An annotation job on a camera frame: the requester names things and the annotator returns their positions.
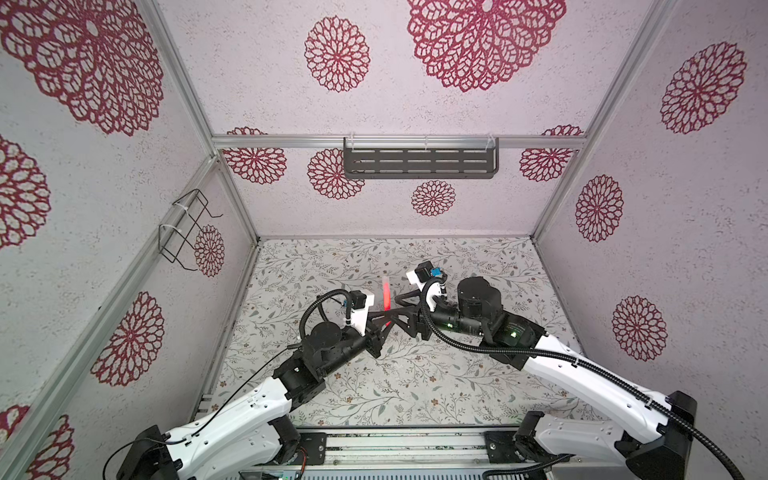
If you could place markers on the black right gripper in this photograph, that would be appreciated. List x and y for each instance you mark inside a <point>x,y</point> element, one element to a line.
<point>415,326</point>

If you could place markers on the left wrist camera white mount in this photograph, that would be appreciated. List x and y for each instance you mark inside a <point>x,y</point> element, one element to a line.
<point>362,301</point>

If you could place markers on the black wire wall rack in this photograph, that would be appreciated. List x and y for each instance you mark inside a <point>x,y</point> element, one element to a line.
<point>192,242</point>

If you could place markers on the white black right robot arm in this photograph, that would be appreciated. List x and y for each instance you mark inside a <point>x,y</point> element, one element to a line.
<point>647,432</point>

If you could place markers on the dark grey wall shelf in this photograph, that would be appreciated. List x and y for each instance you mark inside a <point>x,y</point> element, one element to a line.
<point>424,163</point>

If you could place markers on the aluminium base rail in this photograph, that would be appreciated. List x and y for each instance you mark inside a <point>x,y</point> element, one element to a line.
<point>396,453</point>

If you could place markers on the pink highlighter pen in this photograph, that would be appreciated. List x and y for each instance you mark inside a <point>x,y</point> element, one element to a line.
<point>386,297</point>

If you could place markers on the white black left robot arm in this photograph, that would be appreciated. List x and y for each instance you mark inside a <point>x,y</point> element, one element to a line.
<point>255,428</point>

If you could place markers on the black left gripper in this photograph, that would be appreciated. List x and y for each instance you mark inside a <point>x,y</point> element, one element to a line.
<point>376,339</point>

